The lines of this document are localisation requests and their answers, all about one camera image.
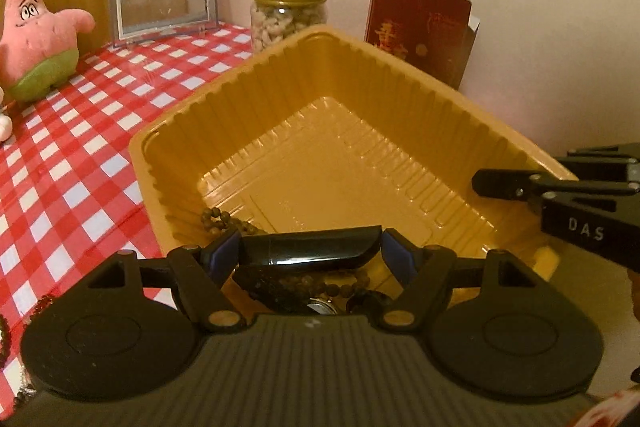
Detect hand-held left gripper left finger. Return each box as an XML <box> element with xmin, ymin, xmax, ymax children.
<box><xmin>87</xmin><ymin>227</ymin><xmax>246</xmax><ymax>333</ymax></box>

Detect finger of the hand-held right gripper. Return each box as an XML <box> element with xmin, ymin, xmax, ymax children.
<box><xmin>471</xmin><ymin>168</ymin><xmax>640</xmax><ymax>204</ymax></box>
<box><xmin>555</xmin><ymin>146</ymin><xmax>640</xmax><ymax>182</ymax></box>

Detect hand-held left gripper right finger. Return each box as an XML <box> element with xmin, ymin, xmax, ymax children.
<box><xmin>380</xmin><ymin>228</ymin><xmax>548</xmax><ymax>333</ymax></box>

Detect black bangle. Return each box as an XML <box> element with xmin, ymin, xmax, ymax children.
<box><xmin>239</xmin><ymin>226</ymin><xmax>383</xmax><ymax>269</ymax></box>

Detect golden plastic tray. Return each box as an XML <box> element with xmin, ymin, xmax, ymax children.
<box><xmin>129</xmin><ymin>24</ymin><xmax>581</xmax><ymax>315</ymax></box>

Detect dark red gift box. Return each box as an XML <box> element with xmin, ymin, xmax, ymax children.
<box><xmin>364</xmin><ymin>0</ymin><xmax>482</xmax><ymax>90</ymax></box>

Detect red checkered tablecloth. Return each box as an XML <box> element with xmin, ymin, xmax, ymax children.
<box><xmin>0</xmin><ymin>21</ymin><xmax>256</xmax><ymax>413</ymax></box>

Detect nut jar with gold lid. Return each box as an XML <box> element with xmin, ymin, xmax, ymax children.
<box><xmin>250</xmin><ymin>0</ymin><xmax>328</xmax><ymax>54</ymax></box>

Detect white rabbit plush toy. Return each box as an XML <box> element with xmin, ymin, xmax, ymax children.
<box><xmin>0</xmin><ymin>88</ymin><xmax>13</xmax><ymax>142</ymax></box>

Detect pink starfish plush toy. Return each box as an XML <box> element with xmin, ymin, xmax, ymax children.
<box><xmin>0</xmin><ymin>0</ymin><xmax>96</xmax><ymax>102</ymax></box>

